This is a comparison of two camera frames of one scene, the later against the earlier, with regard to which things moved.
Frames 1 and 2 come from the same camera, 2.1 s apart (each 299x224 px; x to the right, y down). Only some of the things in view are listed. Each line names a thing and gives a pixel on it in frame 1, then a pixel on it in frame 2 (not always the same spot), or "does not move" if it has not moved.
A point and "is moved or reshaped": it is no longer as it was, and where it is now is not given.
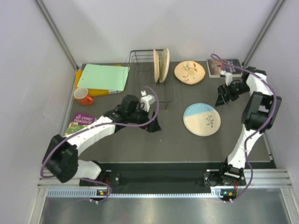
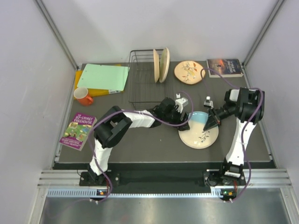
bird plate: [189, 72] does not move
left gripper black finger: [154, 126] → [185, 126]
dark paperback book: [215, 67] does not move
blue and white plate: [201, 119] is moved or reshaped
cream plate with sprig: [164, 65] does not move
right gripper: [222, 100] → [212, 120]
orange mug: [81, 94] does not move
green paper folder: [103, 77] does not move
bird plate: [156, 66] does not move
